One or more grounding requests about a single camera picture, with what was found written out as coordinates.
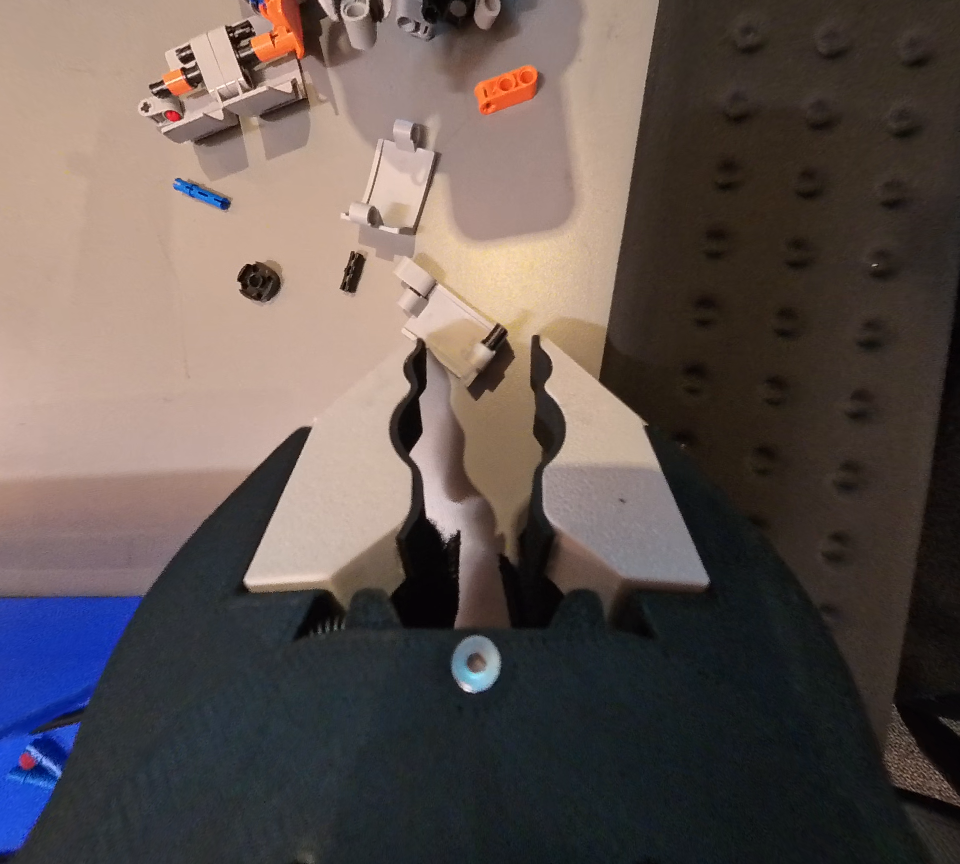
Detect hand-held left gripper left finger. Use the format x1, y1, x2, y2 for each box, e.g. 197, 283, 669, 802
243, 339, 459, 628

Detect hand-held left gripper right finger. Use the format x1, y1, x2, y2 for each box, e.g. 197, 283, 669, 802
501, 335, 711, 628

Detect grey curved panel piece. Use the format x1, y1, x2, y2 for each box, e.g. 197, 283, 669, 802
339, 119, 440, 237
399, 282, 519, 400

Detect blue parts bin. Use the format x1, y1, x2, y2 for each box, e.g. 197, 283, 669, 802
0, 594, 144, 857

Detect grey orange block assembly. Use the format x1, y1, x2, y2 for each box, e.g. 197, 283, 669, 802
137, 0, 310, 145

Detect orange three-hole beam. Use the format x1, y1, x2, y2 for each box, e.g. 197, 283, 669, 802
474, 70, 541, 117

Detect dark grey round block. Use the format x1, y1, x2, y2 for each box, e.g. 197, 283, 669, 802
237, 260, 285, 304

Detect blue long pin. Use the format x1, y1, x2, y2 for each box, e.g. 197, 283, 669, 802
172, 177, 232, 212

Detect black dimpled foam pad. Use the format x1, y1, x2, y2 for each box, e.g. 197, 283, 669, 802
600, 0, 960, 730

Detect assorted small block parts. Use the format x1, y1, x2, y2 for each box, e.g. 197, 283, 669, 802
7, 744, 61, 790

